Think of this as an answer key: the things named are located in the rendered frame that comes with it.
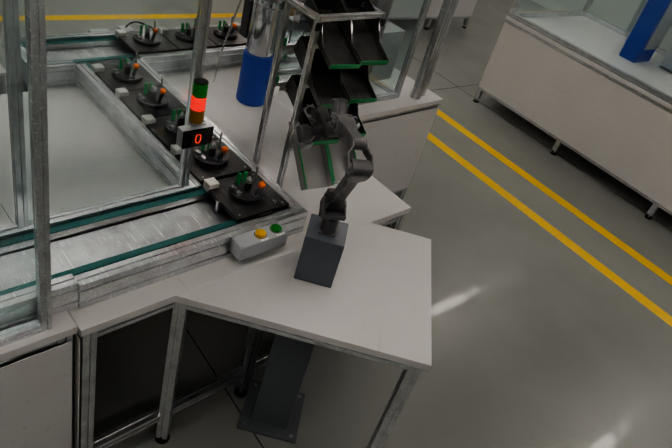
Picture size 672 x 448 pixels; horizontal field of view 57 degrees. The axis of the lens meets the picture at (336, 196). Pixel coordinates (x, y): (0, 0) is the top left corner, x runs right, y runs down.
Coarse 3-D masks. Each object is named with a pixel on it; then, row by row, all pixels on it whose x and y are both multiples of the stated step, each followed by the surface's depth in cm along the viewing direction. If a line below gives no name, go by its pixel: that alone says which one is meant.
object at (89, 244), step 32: (160, 192) 226; (192, 192) 233; (64, 224) 202; (96, 224) 208; (128, 224) 214; (160, 224) 218; (192, 224) 222; (224, 224) 222; (64, 256) 195; (96, 256) 198; (128, 256) 197
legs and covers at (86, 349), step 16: (384, 224) 272; (400, 224) 282; (128, 320) 195; (80, 336) 186; (96, 336) 188; (256, 336) 254; (80, 352) 189; (96, 352) 192; (256, 352) 262; (80, 368) 194; (240, 368) 267; (256, 368) 271; (80, 384) 198; (208, 384) 256; (224, 384) 260; (240, 384) 272; (80, 400) 202; (176, 400) 247; (192, 400) 250; (80, 416) 207; (144, 416) 238; (80, 432) 212; (112, 432) 229; (128, 432) 232
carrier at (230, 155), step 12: (216, 144) 260; (192, 156) 248; (204, 156) 244; (216, 156) 248; (228, 156) 251; (192, 168) 241; (204, 168) 243; (216, 168) 245; (228, 168) 247; (240, 168) 249
